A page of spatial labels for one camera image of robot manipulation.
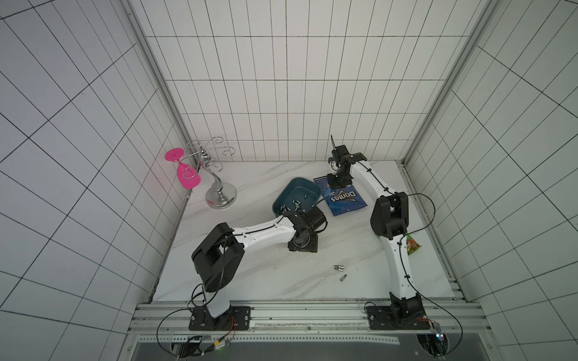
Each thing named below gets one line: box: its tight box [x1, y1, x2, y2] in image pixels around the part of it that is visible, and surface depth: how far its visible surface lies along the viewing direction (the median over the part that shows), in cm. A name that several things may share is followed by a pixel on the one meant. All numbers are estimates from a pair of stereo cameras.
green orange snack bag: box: [406, 234, 423, 256], surface depth 90 cm
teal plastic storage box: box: [272, 176, 323, 217], surface depth 106 cm
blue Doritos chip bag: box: [313, 175, 369, 217], surface depth 104 cm
